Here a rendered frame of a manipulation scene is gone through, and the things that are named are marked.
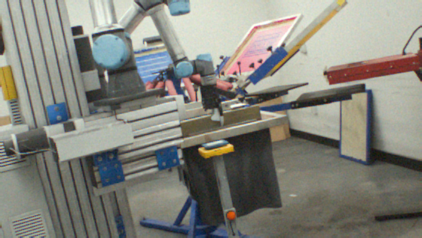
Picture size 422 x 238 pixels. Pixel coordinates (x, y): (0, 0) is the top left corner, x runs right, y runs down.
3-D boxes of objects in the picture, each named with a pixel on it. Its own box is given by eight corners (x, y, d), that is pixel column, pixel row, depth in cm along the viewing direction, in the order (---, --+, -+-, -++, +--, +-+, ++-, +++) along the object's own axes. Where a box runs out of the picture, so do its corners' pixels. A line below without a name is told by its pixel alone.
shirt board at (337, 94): (366, 93, 361) (365, 83, 360) (367, 102, 323) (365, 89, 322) (192, 122, 403) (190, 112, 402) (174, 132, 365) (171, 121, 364)
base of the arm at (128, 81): (113, 98, 185) (108, 71, 184) (103, 99, 199) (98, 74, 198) (151, 90, 192) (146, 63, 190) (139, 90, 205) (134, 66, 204)
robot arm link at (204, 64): (194, 55, 255) (211, 52, 255) (198, 77, 257) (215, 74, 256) (194, 55, 247) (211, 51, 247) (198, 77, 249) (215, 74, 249)
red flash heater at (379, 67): (419, 65, 350) (416, 49, 348) (426, 71, 306) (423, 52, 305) (332, 80, 369) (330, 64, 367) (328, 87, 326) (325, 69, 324)
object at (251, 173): (285, 207, 260) (270, 125, 255) (200, 230, 251) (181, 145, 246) (282, 205, 263) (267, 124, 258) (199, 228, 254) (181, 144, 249)
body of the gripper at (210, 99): (203, 110, 257) (198, 86, 256) (219, 106, 259) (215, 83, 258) (206, 111, 250) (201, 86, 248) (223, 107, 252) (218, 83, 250)
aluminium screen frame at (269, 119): (288, 123, 248) (287, 115, 247) (170, 151, 236) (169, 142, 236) (243, 113, 324) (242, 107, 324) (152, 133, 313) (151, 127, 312)
